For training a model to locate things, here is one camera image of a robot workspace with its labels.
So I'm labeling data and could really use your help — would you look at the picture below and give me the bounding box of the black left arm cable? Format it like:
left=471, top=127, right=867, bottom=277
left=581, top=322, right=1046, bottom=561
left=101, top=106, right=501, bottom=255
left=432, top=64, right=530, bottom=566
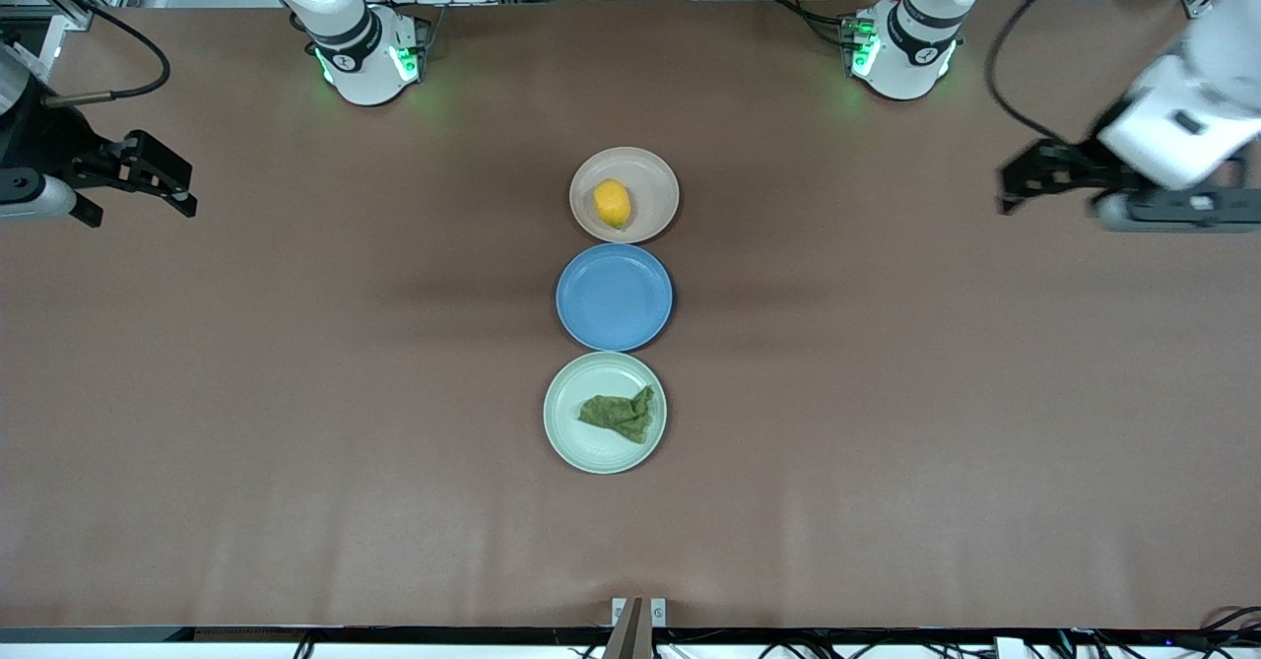
left=988, top=0, right=1119, bottom=145

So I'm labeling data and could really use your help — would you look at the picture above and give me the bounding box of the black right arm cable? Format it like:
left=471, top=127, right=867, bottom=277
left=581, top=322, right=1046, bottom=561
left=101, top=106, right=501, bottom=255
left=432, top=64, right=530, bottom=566
left=0, top=0, right=170, bottom=108

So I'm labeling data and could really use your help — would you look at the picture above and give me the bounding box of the yellow lemon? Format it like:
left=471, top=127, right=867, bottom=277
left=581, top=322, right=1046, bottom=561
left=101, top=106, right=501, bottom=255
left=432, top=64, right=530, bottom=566
left=593, top=178, right=632, bottom=231

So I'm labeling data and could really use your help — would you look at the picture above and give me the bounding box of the pale green plate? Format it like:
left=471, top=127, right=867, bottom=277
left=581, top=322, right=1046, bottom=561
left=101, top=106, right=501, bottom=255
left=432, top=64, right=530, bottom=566
left=543, top=351, right=669, bottom=475

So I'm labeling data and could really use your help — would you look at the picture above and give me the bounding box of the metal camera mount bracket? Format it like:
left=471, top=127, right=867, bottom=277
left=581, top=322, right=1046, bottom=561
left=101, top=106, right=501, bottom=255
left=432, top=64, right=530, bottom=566
left=611, top=597, right=668, bottom=659

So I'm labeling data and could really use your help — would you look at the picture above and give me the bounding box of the blue plate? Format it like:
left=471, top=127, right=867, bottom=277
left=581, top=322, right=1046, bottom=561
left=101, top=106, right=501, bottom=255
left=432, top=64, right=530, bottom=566
left=556, top=242, right=675, bottom=353

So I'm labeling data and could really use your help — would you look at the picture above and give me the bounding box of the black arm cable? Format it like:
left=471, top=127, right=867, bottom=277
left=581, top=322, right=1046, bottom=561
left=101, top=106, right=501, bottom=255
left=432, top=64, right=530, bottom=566
left=0, top=0, right=170, bottom=108
left=988, top=0, right=1119, bottom=145

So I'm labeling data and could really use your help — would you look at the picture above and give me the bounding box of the green lettuce leaf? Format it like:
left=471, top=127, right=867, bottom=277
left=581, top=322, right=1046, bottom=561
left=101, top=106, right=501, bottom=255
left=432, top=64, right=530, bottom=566
left=577, top=385, right=657, bottom=445

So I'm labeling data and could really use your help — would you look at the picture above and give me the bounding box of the beige plate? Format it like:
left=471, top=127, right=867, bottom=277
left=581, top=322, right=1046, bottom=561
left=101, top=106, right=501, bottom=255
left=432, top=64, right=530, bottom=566
left=568, top=147, right=681, bottom=245

